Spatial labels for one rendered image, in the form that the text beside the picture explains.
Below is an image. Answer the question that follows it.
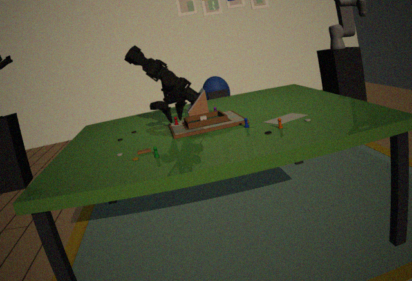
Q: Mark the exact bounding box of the green pawn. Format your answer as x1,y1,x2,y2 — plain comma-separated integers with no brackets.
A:
153,147,159,157

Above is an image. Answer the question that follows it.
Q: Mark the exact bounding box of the orange game pawn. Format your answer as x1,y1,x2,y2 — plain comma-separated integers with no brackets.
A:
277,118,283,129

